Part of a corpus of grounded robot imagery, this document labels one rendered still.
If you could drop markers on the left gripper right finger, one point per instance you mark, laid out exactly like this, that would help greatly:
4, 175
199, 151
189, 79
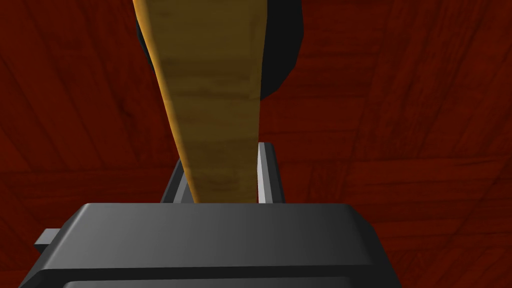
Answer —
268, 176

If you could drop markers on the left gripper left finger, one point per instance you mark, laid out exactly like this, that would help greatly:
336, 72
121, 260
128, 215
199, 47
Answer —
177, 188

